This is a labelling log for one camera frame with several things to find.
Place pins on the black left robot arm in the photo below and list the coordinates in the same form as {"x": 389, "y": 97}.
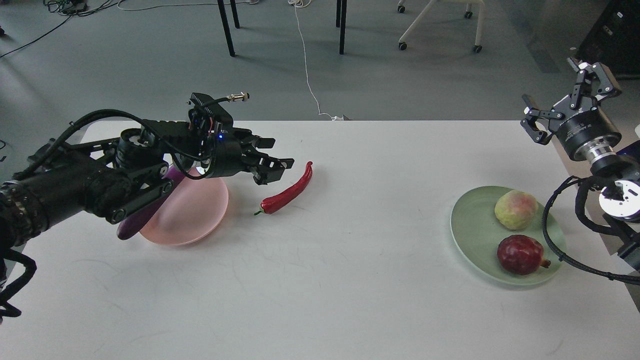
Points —
{"x": 118, "y": 166}

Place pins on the pink plate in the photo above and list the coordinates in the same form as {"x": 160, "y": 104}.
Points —
{"x": 190, "y": 213}

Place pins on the green plate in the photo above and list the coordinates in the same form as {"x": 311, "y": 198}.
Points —
{"x": 477, "y": 233}

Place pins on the purple eggplant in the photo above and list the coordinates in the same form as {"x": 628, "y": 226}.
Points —
{"x": 134, "y": 223}

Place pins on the red pomegranate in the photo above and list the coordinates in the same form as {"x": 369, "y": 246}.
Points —
{"x": 521, "y": 255}

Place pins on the black equipment case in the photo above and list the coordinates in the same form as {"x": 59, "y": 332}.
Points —
{"x": 614, "y": 39}

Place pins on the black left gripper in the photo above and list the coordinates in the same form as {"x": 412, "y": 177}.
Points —
{"x": 229, "y": 150}

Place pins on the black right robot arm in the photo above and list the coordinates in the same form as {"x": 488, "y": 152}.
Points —
{"x": 607, "y": 202}

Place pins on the red chili pepper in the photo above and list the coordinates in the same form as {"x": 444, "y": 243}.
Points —
{"x": 274, "y": 203}

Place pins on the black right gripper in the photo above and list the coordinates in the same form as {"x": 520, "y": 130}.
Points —
{"x": 588, "y": 135}

